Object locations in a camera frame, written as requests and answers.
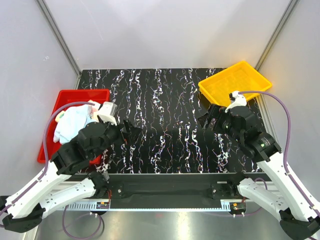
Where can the yellow green towel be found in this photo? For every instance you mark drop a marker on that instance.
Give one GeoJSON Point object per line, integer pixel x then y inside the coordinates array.
{"type": "Point", "coordinates": [59, 116]}

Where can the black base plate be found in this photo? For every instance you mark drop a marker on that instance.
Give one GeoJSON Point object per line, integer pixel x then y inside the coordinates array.
{"type": "Point", "coordinates": [171, 192]}

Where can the right aluminium frame post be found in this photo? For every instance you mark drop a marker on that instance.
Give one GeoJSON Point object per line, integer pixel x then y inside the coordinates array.
{"type": "Point", "coordinates": [276, 33]}

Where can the aluminium frame post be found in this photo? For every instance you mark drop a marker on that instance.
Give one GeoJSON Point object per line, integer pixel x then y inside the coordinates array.
{"type": "Point", "coordinates": [60, 39]}
{"type": "Point", "coordinates": [276, 33]}

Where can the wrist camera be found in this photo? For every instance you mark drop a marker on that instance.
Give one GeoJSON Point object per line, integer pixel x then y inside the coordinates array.
{"type": "Point", "coordinates": [107, 112]}
{"type": "Point", "coordinates": [236, 100]}

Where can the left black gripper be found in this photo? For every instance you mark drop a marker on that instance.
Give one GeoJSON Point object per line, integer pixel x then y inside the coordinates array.
{"type": "Point", "coordinates": [132, 132]}

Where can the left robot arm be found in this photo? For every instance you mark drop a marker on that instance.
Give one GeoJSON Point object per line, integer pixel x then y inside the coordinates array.
{"type": "Point", "coordinates": [35, 201]}

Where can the white slotted cable duct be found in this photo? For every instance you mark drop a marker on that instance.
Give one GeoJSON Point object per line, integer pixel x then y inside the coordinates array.
{"type": "Point", "coordinates": [93, 206]}

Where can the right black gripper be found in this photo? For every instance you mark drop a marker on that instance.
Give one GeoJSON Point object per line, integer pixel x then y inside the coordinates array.
{"type": "Point", "coordinates": [215, 112]}

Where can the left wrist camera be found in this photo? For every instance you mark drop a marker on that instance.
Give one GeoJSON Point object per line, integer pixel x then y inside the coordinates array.
{"type": "Point", "coordinates": [107, 112]}

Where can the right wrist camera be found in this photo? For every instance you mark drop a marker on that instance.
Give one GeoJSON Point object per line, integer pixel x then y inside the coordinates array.
{"type": "Point", "coordinates": [236, 100]}

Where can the yellow plastic tray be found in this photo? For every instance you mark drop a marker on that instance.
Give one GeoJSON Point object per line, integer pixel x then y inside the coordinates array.
{"type": "Point", "coordinates": [238, 77]}

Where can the pink towel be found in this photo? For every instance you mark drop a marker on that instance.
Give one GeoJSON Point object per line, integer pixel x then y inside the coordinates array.
{"type": "Point", "coordinates": [94, 109]}

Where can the left aluminium frame post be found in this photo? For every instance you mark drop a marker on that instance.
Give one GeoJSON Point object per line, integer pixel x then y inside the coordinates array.
{"type": "Point", "coordinates": [60, 39]}

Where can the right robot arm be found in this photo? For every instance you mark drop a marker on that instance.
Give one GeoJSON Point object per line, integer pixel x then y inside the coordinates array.
{"type": "Point", "coordinates": [291, 209]}

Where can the light blue towel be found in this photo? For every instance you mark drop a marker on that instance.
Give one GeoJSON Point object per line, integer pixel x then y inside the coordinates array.
{"type": "Point", "coordinates": [75, 118]}

